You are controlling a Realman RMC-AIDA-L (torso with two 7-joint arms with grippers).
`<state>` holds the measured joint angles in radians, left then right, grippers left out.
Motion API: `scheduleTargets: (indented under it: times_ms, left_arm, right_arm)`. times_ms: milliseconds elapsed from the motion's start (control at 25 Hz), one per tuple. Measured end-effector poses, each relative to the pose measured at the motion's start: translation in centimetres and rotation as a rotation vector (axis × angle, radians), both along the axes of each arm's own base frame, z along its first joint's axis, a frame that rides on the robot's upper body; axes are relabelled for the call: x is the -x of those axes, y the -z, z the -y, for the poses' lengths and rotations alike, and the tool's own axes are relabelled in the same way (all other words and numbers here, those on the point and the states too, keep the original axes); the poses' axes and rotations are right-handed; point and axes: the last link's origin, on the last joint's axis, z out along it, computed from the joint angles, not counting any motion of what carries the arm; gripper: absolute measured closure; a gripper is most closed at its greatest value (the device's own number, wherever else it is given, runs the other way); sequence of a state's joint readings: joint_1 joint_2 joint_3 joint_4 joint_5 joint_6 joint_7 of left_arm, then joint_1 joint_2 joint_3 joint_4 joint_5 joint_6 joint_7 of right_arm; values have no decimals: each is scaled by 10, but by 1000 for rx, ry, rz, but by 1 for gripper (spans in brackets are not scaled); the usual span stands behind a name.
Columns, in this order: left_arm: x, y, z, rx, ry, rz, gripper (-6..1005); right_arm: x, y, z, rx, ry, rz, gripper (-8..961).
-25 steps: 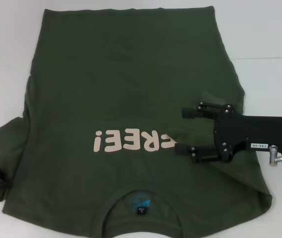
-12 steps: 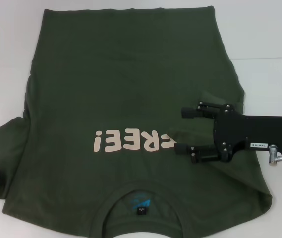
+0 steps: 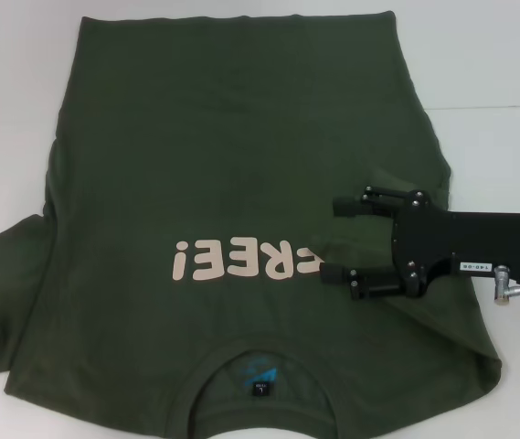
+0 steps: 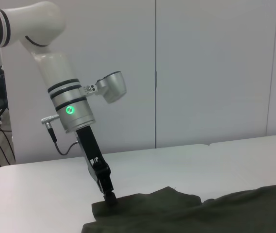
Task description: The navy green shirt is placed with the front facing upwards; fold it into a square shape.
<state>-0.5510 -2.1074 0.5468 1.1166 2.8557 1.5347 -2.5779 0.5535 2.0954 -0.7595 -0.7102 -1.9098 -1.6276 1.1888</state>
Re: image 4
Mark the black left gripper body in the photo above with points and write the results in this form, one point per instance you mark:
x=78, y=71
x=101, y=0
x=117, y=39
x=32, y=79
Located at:
x=89, y=148

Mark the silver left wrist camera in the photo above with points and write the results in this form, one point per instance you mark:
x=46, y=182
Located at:
x=113, y=87

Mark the dark green printed t-shirt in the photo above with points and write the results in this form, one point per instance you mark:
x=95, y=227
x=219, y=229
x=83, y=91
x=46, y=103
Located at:
x=200, y=213

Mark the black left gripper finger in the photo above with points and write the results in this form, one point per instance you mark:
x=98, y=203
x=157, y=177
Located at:
x=107, y=189

